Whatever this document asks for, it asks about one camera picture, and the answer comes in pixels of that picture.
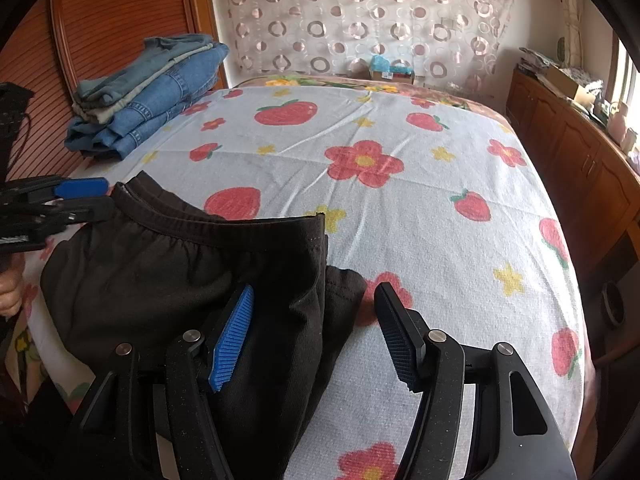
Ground window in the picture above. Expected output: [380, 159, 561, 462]
[597, 24, 640, 127]

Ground dark round bin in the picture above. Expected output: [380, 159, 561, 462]
[599, 280, 627, 329]

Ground person's left hand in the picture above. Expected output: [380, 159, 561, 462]
[0, 255, 24, 317]

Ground teal tissue pack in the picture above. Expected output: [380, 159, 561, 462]
[369, 55, 397, 81]

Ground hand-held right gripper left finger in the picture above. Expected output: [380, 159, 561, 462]
[65, 285, 256, 480]

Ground pale pink jar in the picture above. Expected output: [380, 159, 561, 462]
[606, 101, 629, 137]

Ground person's dark clothing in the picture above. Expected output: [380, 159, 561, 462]
[0, 375, 78, 480]

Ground wooden cabinet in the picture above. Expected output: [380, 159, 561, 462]
[505, 66, 640, 313]

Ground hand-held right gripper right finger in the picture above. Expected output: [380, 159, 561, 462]
[374, 282, 576, 480]

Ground pink floral bedspread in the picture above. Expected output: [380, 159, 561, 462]
[10, 72, 602, 413]

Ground blue denim folded jeans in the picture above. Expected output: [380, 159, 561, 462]
[65, 42, 231, 162]

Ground grey-green folded pants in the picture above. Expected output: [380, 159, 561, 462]
[71, 89, 152, 124]

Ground black pants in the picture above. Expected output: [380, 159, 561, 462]
[40, 170, 368, 480]

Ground teal folded jeans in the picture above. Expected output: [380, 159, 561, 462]
[75, 34, 217, 107]

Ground open cardboard box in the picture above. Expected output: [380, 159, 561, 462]
[542, 66, 597, 107]

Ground wooden slatted headboard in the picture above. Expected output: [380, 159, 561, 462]
[0, 0, 226, 182]

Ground patterned cloth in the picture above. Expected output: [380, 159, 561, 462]
[519, 46, 572, 69]

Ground black cable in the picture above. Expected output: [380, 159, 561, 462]
[7, 107, 33, 176]

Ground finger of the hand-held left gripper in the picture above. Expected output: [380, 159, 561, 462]
[2, 176, 109, 203]
[30, 196, 117, 234]

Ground fruit and flower bed sheet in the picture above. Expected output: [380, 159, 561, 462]
[25, 85, 587, 480]

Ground circle pattern curtain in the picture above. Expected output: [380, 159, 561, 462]
[220, 0, 516, 87]

